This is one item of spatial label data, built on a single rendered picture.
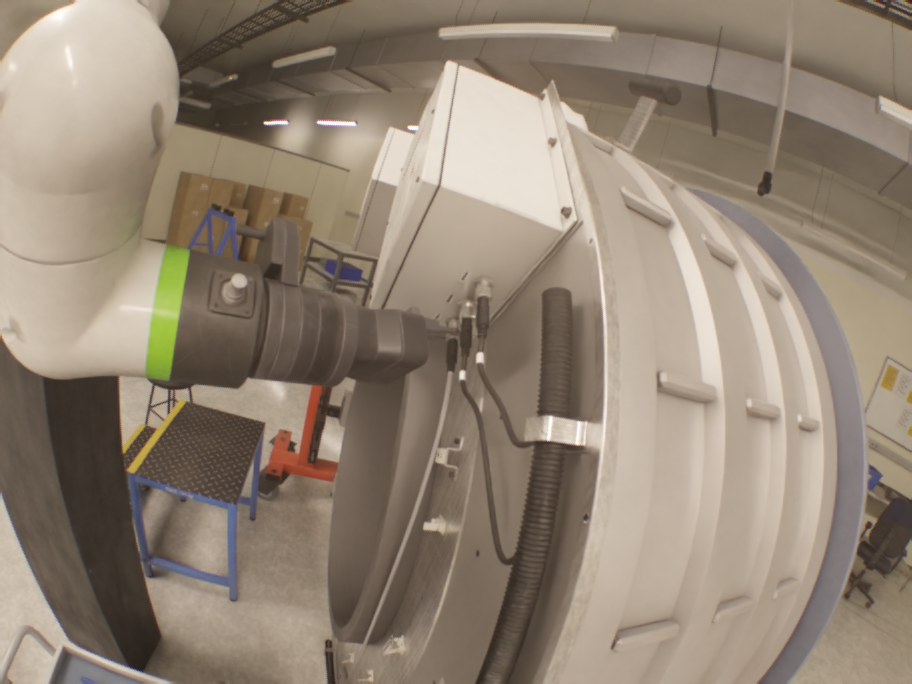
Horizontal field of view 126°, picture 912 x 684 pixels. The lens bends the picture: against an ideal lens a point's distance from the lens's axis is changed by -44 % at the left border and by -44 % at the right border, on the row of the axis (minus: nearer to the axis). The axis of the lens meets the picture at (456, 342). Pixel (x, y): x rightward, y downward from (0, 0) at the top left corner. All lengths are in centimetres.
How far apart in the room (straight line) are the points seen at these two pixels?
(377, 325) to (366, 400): 94
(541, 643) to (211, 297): 29
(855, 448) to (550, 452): 46
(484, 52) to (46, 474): 477
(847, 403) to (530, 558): 49
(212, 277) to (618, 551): 30
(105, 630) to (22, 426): 71
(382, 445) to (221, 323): 106
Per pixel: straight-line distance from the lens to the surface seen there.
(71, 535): 111
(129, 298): 26
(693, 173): 614
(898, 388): 639
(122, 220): 23
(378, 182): 91
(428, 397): 49
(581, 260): 30
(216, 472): 160
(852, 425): 62
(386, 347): 32
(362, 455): 127
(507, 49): 468
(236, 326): 27
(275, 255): 31
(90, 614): 144
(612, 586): 26
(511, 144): 39
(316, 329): 29
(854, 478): 61
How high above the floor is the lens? 162
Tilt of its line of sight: 15 degrees down
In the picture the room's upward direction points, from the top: 19 degrees clockwise
